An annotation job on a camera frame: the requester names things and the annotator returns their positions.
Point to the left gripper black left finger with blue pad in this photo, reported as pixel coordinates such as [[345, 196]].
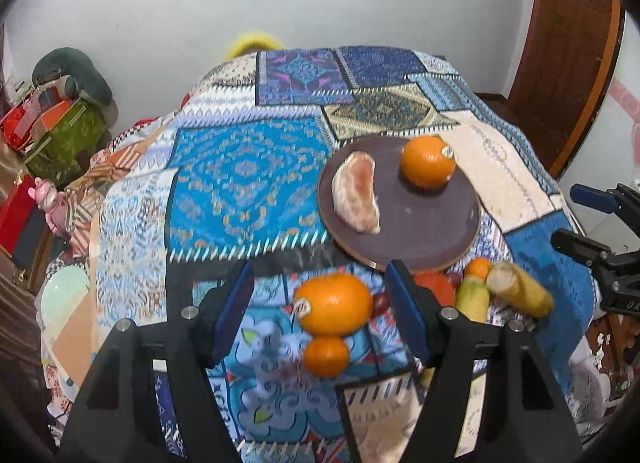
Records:
[[115, 416]]

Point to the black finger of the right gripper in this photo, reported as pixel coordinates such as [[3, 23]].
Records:
[[582, 250]]

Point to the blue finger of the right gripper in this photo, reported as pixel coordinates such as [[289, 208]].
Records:
[[593, 198]]

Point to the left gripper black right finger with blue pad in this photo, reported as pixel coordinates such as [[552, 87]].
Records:
[[524, 416]]

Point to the yellow corn piece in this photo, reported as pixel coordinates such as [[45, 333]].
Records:
[[515, 286]]

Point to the large orange with sticker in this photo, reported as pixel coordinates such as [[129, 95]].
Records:
[[337, 304]]

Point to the small orange behind corn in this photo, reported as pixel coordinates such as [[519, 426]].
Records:
[[478, 268]]

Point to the long yellow green corn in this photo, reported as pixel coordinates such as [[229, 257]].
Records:
[[473, 298]]

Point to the red tomato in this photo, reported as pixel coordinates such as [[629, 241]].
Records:
[[439, 285]]

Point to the dark purple round plate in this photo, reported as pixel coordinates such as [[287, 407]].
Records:
[[428, 231]]

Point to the brown wooden door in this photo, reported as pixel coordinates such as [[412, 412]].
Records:
[[568, 59]]

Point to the orange on plate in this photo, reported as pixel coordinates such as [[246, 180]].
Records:
[[428, 163]]

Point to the dark red grape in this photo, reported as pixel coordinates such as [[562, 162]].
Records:
[[380, 304]]

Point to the small mandarin orange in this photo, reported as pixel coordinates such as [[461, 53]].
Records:
[[326, 356]]

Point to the pink toy figure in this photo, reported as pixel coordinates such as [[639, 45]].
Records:
[[53, 204]]

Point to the peeled pomelo segment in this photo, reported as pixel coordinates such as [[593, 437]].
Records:
[[353, 196]]

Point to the patchwork patterned bedspread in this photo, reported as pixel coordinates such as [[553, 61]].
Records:
[[233, 176]]

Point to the green patterned box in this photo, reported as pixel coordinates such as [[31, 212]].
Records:
[[63, 154]]

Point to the red orange boxes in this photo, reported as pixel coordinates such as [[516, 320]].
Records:
[[35, 115]]

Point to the dark green plush toy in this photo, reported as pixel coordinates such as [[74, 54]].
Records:
[[72, 62]]

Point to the yellow plush toy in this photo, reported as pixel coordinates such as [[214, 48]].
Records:
[[252, 42]]

